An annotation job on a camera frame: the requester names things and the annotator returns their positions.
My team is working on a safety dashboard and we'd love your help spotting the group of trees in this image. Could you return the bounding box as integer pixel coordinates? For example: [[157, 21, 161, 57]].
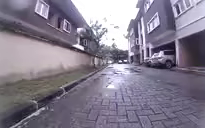
[[89, 19, 130, 65]]

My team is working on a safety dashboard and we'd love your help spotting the puddle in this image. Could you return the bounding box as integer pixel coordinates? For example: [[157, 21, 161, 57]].
[[102, 66, 142, 90]]

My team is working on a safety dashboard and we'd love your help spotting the dark building with white trim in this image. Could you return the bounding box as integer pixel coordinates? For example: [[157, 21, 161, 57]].
[[125, 18, 142, 65]]

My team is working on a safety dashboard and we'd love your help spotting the black and white kerb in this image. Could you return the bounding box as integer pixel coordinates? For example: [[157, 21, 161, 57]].
[[0, 64, 110, 128]]

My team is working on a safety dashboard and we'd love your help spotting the wet brick paved road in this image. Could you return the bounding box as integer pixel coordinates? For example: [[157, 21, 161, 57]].
[[9, 63, 205, 128]]

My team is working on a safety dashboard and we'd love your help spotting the dark building with white windows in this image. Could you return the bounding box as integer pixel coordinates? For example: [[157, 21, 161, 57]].
[[135, 0, 178, 65], [0, 0, 98, 55]]

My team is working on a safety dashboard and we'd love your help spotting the grass strip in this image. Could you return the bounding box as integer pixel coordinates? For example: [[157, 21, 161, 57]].
[[0, 65, 102, 118]]

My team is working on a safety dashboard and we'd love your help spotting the raised concrete pavement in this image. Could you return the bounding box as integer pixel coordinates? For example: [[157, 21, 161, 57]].
[[169, 65, 205, 78]]

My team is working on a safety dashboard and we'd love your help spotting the grey building with garage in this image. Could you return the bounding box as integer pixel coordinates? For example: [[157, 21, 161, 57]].
[[169, 0, 205, 70]]

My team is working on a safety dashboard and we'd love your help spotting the long beige boundary wall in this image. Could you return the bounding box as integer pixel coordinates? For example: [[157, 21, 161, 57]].
[[0, 28, 109, 88]]

